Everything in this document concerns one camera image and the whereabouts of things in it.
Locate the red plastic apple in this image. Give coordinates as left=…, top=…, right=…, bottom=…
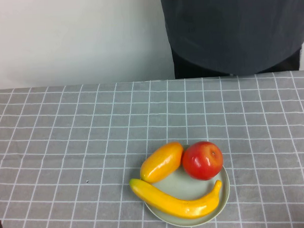
left=181, top=140, right=225, bottom=182

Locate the orange yellow plastic mango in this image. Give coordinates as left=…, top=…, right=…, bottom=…
left=139, top=141, right=185, bottom=184

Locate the pale green round plate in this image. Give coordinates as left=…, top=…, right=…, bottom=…
left=140, top=142, right=232, bottom=228

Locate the yellow plastic banana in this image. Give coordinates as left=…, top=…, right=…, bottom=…
left=129, top=175, right=224, bottom=222

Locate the person in dark shirt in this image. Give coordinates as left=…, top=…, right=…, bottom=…
left=160, top=0, right=304, bottom=78

